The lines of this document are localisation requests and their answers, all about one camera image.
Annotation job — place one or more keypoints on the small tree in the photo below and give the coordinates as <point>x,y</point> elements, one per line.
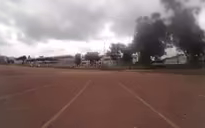
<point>91,56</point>
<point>22,58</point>
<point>78,59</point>

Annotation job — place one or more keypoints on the dark tree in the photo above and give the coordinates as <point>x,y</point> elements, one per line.
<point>116,50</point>

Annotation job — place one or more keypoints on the long low building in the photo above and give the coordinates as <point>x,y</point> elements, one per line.
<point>65,60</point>

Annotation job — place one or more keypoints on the group of tall dark trees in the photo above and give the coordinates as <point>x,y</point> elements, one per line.
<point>150,36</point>

